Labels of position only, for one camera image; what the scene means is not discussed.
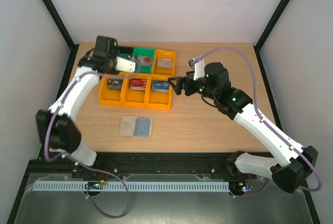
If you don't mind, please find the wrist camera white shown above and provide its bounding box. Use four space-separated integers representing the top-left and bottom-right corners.
115 56 136 73
189 56 206 81

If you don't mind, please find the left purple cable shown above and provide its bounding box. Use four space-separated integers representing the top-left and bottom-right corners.
43 70 138 163

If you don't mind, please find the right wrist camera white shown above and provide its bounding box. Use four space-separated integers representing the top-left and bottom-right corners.
189 56 206 81

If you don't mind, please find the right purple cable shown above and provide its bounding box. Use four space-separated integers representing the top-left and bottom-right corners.
197 47 323 192

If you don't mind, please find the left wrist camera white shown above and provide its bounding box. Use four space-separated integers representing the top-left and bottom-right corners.
115 56 136 73

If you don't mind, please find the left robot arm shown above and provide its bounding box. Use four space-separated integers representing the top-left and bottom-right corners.
35 35 118 166

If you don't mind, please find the black storage bin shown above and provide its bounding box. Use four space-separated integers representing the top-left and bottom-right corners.
108 46 134 74

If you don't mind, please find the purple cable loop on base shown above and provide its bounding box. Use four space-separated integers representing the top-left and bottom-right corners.
75 161 133 218

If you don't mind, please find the yellow bin front right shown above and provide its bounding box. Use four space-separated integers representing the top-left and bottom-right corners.
146 74 172 110

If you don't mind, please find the yellow bin front middle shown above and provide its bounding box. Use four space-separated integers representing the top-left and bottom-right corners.
121 73 150 108

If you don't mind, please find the green storage bin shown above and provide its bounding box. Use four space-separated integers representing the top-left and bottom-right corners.
130 47 155 74

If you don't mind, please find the black frame post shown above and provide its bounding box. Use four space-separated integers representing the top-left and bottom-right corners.
254 0 306 50
27 0 79 50

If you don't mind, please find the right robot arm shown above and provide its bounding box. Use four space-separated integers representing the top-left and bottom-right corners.
168 62 318 193

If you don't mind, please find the white slotted cable duct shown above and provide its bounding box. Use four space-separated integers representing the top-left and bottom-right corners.
32 181 229 192

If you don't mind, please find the yellow bin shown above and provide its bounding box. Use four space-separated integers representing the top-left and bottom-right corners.
146 74 172 110
121 73 150 108
98 77 123 107
151 49 177 75

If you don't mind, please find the black card stack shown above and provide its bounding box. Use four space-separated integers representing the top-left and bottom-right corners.
107 80 123 91

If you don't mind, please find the blue card stack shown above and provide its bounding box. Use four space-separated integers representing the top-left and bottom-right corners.
151 80 170 94

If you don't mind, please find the yellow bin front left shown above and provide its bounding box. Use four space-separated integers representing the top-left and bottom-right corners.
98 77 123 107

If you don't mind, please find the teal card stack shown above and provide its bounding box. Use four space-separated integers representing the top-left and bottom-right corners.
120 54 130 60

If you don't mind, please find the yellow bin back right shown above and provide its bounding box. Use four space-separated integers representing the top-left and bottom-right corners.
151 49 177 75

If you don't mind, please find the black frame post left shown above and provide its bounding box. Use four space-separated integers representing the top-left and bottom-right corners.
27 0 79 50

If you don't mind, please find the white pink card stack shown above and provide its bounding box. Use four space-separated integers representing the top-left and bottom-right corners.
157 58 173 69

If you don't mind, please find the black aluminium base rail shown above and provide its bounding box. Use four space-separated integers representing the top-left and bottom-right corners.
24 152 256 181

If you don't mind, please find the black frame post right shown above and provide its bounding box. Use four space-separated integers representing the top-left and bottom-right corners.
254 0 306 50

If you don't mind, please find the white red card stack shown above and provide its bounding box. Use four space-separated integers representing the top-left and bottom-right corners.
136 55 152 67

